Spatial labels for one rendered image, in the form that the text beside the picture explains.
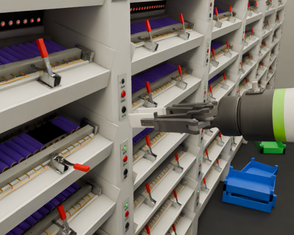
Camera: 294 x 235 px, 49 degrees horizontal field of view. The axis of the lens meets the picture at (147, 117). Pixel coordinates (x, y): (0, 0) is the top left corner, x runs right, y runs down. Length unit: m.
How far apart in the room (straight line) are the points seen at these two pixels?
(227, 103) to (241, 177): 1.79
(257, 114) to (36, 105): 0.39
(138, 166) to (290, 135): 0.63
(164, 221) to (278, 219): 0.93
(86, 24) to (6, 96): 0.30
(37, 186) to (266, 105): 0.46
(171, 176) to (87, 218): 0.60
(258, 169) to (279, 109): 2.12
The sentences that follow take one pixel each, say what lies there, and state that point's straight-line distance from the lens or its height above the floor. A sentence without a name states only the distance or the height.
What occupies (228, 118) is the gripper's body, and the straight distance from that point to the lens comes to 0.59.
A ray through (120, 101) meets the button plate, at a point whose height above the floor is 1.03.
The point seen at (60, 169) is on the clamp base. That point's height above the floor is 0.94.
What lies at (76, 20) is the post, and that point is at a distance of 0.83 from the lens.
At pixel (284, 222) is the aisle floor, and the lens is 2.20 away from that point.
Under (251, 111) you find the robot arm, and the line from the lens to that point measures 0.57.
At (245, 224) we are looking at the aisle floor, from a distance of 2.12.
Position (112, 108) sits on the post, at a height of 1.02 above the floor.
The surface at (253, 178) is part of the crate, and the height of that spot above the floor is 0.10.
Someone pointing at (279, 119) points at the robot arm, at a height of 1.11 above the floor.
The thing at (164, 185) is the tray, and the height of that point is 0.56.
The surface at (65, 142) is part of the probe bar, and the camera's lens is 0.78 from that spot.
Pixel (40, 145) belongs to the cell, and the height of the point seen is 0.98.
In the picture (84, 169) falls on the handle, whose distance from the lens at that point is 0.69.
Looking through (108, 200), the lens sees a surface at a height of 0.75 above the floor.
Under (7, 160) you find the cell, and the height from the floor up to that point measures 0.98.
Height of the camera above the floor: 1.31
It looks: 22 degrees down
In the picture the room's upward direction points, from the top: straight up
